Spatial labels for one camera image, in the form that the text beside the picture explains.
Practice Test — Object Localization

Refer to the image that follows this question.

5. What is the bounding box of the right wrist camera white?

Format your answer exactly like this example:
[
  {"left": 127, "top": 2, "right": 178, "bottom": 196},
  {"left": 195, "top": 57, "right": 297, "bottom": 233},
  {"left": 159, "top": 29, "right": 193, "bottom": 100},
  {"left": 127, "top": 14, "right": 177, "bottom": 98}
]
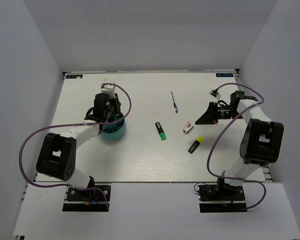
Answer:
[{"left": 209, "top": 89, "right": 220, "bottom": 99}]

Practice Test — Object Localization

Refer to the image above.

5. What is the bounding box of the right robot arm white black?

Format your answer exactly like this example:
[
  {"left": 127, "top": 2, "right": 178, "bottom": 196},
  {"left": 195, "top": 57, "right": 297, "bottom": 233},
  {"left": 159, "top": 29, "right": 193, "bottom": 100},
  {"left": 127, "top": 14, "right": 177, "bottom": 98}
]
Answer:
[{"left": 195, "top": 90, "right": 284, "bottom": 200}]

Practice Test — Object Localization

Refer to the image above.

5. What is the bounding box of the green cap black highlighter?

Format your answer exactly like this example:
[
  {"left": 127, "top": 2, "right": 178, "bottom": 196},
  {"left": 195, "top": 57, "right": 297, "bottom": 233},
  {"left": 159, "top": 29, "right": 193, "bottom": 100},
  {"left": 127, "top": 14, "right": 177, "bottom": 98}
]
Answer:
[{"left": 155, "top": 122, "right": 167, "bottom": 141}]

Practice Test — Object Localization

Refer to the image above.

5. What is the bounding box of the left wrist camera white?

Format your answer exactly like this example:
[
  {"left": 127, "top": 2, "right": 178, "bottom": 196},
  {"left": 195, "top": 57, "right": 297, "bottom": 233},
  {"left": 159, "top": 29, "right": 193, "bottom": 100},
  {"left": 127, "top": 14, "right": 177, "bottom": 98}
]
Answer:
[{"left": 101, "top": 82, "right": 116, "bottom": 99}]

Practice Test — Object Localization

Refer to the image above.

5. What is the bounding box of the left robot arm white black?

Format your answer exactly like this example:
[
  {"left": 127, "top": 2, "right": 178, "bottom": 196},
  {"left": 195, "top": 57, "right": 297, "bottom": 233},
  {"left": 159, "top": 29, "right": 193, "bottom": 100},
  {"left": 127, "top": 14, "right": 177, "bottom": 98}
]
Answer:
[{"left": 36, "top": 92, "right": 121, "bottom": 200}]

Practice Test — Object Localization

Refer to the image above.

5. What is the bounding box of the blue pen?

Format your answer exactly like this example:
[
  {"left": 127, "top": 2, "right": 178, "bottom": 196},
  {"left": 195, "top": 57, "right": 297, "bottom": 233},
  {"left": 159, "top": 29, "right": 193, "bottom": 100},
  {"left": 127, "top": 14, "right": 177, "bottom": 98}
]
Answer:
[{"left": 170, "top": 92, "right": 178, "bottom": 114}]

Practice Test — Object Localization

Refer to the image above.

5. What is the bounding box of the right corner label sticker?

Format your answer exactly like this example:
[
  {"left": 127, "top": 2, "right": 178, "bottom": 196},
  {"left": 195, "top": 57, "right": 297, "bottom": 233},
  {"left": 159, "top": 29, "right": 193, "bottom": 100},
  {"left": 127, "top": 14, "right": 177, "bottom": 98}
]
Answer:
[{"left": 215, "top": 73, "right": 234, "bottom": 78}]

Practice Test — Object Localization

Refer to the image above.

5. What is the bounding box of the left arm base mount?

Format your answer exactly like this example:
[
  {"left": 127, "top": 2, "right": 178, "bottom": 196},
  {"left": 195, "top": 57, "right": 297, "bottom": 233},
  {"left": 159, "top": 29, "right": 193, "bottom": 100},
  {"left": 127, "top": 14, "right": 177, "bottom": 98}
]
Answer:
[{"left": 62, "top": 187, "right": 108, "bottom": 213}]

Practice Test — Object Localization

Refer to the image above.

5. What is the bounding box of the corner label sticker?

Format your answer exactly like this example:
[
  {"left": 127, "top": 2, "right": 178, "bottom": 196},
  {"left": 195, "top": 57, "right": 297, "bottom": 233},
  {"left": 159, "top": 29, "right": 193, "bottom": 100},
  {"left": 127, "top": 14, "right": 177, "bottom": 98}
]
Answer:
[
  {"left": 215, "top": 73, "right": 234, "bottom": 78},
  {"left": 65, "top": 74, "right": 83, "bottom": 79}
]

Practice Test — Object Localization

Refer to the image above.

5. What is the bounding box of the yellow cap black highlighter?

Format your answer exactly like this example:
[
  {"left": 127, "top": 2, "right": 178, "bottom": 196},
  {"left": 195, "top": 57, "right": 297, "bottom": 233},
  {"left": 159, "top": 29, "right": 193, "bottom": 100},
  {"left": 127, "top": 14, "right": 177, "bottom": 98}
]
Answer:
[{"left": 188, "top": 136, "right": 203, "bottom": 154}]

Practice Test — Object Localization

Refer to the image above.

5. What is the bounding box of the pink white mini stapler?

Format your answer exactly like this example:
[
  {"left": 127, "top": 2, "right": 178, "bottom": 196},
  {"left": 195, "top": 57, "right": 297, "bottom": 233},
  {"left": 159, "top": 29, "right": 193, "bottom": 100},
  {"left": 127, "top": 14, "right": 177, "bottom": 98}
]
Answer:
[{"left": 183, "top": 121, "right": 194, "bottom": 134}]

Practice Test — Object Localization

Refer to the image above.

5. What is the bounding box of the teal round divided organizer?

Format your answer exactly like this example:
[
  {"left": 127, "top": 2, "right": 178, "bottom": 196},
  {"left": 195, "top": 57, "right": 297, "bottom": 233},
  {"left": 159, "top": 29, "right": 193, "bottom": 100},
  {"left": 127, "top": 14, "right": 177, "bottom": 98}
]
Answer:
[{"left": 101, "top": 112, "right": 126, "bottom": 141}]

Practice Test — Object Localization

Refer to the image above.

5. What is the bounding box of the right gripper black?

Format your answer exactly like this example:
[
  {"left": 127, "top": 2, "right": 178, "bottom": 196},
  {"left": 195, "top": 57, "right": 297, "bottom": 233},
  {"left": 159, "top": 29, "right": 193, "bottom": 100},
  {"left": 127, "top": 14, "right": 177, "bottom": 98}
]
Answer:
[{"left": 195, "top": 101, "right": 244, "bottom": 124}]

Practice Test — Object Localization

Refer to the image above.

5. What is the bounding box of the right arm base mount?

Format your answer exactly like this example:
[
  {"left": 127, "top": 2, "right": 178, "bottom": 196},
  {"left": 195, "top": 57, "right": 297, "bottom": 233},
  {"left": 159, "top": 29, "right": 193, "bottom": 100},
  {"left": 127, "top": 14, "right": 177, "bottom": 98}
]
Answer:
[{"left": 193, "top": 182, "right": 247, "bottom": 214}]

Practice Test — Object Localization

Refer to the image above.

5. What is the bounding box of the left corner label sticker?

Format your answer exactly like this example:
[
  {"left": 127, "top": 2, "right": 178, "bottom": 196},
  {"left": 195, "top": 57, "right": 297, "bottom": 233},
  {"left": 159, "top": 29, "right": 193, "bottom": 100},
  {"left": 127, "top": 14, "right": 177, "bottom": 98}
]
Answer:
[{"left": 65, "top": 74, "right": 83, "bottom": 79}]

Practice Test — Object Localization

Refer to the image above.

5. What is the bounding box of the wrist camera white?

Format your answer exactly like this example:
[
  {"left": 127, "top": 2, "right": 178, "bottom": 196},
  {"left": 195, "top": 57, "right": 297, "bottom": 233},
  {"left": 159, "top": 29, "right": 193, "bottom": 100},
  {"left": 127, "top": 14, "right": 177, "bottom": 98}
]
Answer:
[
  {"left": 209, "top": 89, "right": 220, "bottom": 99},
  {"left": 101, "top": 82, "right": 116, "bottom": 99}
]

